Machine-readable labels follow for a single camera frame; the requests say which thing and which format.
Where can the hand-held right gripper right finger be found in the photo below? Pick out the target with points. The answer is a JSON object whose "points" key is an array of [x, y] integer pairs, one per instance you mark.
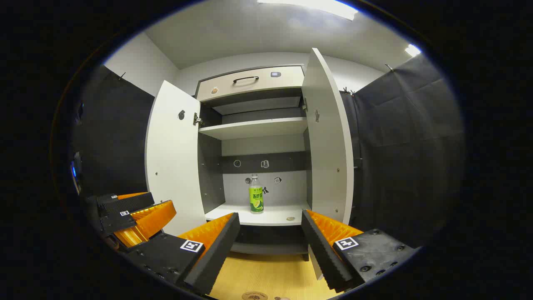
{"points": [[322, 250]]}

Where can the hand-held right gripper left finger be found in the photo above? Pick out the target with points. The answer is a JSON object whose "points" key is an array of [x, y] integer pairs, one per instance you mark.
{"points": [[216, 246]]}

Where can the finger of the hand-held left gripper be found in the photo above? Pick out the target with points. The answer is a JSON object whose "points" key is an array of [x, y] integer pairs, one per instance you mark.
{"points": [[127, 203], [145, 221]]}

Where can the green label plastic bottle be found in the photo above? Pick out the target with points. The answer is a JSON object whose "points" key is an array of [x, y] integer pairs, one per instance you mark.
{"points": [[256, 200]]}

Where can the round brown coaster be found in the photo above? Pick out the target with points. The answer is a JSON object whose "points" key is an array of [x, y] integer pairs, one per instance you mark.
{"points": [[254, 296]]}

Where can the white cabinet door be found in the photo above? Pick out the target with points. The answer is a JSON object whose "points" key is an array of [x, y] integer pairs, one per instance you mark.
{"points": [[175, 158], [329, 146]]}

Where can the white and grey cabinet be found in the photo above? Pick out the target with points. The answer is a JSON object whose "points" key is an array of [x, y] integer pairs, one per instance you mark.
{"points": [[262, 146]]}

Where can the metal door hinge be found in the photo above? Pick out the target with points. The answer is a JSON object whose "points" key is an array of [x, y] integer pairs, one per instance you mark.
{"points": [[305, 104], [197, 120]]}

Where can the white cabinet shelf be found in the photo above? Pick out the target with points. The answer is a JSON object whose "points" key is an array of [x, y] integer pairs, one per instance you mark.
{"points": [[254, 128]]}

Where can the beige cabinet drawer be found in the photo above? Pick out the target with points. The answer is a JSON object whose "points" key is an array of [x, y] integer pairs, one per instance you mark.
{"points": [[258, 85]]}

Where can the ceiling light panel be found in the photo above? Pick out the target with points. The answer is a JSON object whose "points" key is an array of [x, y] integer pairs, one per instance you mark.
{"points": [[412, 50], [316, 5]]}

